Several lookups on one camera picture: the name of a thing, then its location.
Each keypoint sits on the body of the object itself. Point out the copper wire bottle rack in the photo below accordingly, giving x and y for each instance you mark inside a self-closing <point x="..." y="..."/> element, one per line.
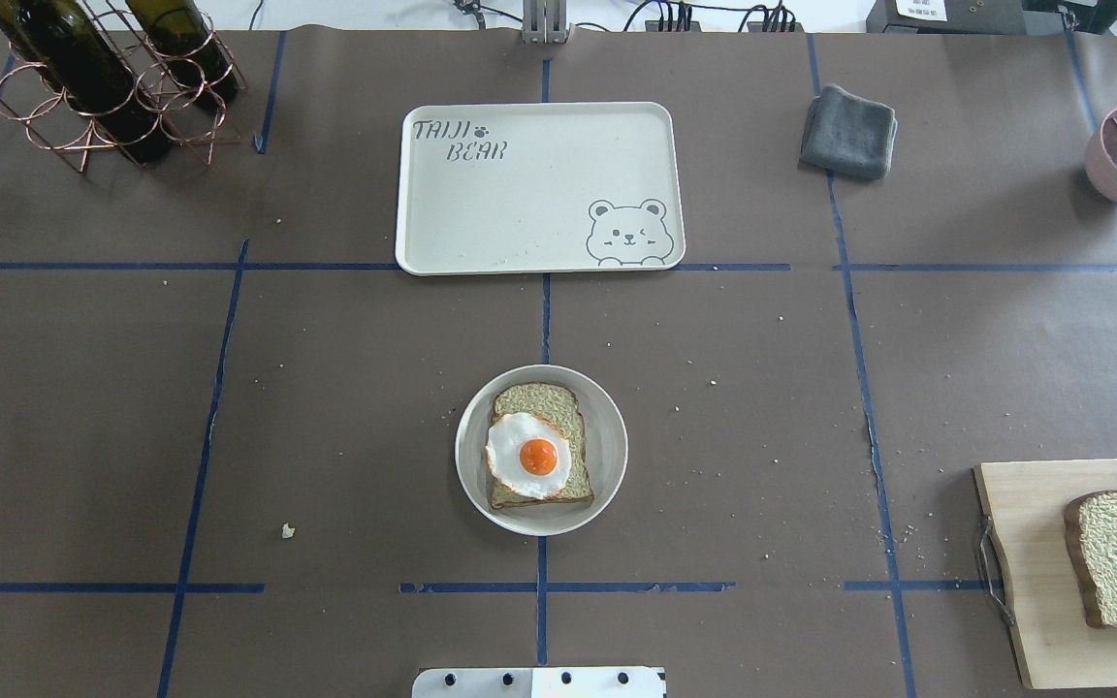
<point x="136" y="78"/>

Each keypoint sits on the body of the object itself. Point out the cream bear tray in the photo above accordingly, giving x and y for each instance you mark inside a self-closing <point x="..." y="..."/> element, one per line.
<point x="545" y="188"/>

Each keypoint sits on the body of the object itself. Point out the bread slice on plate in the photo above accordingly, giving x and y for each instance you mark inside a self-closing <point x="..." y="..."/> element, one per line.
<point x="560" y="406"/>

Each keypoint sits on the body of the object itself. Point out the white round plate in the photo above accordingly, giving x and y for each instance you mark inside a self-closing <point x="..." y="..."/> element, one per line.
<point x="607" y="452"/>

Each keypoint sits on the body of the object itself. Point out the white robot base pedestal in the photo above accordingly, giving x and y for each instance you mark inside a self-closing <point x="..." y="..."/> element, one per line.
<point x="578" y="681"/>

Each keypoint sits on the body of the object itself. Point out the fried egg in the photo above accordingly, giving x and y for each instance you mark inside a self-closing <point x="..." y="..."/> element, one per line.
<point x="528" y="455"/>

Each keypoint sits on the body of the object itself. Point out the dark green wine bottle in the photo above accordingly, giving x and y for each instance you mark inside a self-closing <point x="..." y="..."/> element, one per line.
<point x="63" y="38"/>

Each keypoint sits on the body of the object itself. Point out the grey folded cloth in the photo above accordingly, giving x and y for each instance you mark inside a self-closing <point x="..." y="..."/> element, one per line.
<point x="849" y="134"/>

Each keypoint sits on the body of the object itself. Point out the wooden cutting board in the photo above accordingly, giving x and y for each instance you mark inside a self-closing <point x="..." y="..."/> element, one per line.
<point x="1055" y="647"/>

